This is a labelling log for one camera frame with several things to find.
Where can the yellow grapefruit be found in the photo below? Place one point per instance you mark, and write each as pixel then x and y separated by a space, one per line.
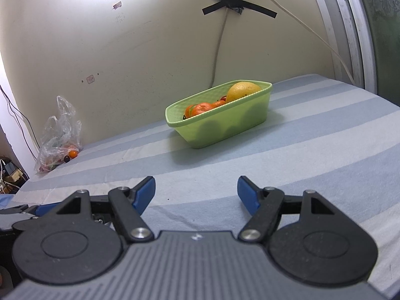
pixel 242 90

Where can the black tape cross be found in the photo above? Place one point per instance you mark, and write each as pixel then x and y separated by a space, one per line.
pixel 250 4

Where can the tan power adapter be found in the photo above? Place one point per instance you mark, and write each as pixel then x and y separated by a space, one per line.
pixel 14 175

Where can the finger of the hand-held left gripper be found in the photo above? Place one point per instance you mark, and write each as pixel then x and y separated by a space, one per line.
pixel 47 210

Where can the green plastic basket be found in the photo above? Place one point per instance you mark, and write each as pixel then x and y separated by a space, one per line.
pixel 225 125

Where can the clear plastic bag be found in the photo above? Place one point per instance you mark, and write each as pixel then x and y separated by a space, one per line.
pixel 59 131

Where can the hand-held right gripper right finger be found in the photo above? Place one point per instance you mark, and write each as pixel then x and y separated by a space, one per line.
pixel 247 193

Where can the torn dark wall sticker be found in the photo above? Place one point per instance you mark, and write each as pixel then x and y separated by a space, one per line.
pixel 117 5

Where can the white window frame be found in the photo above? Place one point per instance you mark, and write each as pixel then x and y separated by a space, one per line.
pixel 347 22

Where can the striped bed sheet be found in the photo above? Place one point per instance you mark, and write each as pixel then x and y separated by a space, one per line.
pixel 312 147

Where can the orange cherry tomato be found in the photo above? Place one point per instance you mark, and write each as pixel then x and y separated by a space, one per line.
pixel 73 154

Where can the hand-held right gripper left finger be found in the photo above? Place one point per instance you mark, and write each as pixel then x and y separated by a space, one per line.
pixel 143 193

